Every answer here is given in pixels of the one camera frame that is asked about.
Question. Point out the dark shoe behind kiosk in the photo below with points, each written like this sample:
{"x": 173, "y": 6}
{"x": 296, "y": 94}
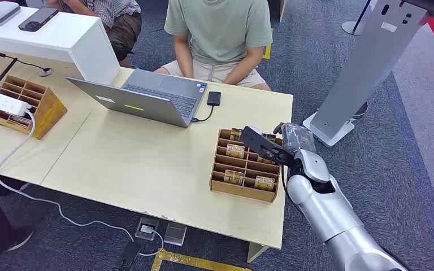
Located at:
{"x": 362, "y": 109}

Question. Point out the closed steel floor socket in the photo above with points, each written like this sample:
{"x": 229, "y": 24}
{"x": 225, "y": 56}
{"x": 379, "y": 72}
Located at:
{"x": 175, "y": 234}

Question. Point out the person in striped shirt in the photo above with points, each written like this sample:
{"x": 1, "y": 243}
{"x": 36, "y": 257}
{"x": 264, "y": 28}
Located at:
{"x": 121, "y": 22}

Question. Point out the person in green shirt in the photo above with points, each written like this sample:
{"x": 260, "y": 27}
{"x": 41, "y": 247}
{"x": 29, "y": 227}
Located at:
{"x": 217, "y": 30}

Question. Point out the cardboard card organizer with cards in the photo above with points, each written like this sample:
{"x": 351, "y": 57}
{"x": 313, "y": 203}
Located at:
{"x": 245, "y": 190}

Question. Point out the wooden organizer with yellow tape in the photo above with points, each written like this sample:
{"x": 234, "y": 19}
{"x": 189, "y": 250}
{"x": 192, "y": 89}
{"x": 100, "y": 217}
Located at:
{"x": 48, "y": 112}

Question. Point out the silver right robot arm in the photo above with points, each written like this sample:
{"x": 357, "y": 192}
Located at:
{"x": 333, "y": 217}

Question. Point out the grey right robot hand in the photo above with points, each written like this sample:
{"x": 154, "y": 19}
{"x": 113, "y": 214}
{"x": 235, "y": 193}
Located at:
{"x": 312, "y": 164}

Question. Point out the grey kiosk stand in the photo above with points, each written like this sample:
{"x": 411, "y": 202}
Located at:
{"x": 366, "y": 60}

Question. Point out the black external drive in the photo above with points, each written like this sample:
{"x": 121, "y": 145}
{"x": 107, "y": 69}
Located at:
{"x": 213, "y": 98}

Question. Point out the black perforated wrist bracket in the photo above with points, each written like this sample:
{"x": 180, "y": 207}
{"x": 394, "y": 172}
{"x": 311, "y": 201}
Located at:
{"x": 262, "y": 147}

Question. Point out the silver stanchion post base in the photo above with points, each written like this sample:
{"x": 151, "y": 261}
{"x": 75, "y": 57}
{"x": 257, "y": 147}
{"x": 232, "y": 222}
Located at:
{"x": 353, "y": 27}

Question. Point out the white reception counter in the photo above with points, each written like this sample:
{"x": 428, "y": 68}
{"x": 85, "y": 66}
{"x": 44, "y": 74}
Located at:
{"x": 67, "y": 39}

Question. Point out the floor socket with plug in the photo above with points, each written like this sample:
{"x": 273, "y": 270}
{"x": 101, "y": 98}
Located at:
{"x": 147, "y": 228}

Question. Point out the grey laptop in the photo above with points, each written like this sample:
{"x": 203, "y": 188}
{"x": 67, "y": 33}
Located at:
{"x": 142, "y": 104}

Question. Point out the gold hotel card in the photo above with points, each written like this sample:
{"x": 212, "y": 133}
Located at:
{"x": 264, "y": 183}
{"x": 235, "y": 134}
{"x": 234, "y": 177}
{"x": 266, "y": 161}
{"x": 235, "y": 151}

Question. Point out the white power strip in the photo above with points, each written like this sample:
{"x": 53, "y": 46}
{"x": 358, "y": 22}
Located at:
{"x": 0, "y": 101}

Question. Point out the black smartphone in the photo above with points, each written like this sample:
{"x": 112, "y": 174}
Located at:
{"x": 38, "y": 18}

